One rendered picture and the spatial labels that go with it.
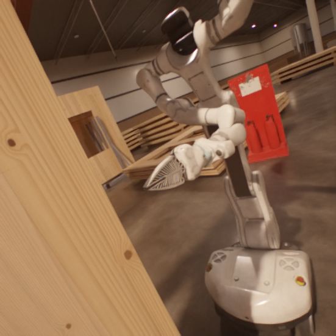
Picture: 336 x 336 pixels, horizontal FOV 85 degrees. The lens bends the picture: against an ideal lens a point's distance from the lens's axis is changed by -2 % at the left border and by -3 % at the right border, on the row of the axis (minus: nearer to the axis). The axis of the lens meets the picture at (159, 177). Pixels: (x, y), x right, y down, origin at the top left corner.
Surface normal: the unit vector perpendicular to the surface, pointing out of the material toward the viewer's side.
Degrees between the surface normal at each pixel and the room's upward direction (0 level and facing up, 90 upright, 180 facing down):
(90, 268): 90
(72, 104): 90
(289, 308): 59
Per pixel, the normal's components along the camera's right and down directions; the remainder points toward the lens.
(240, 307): -0.66, -0.13
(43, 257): 0.55, 0.01
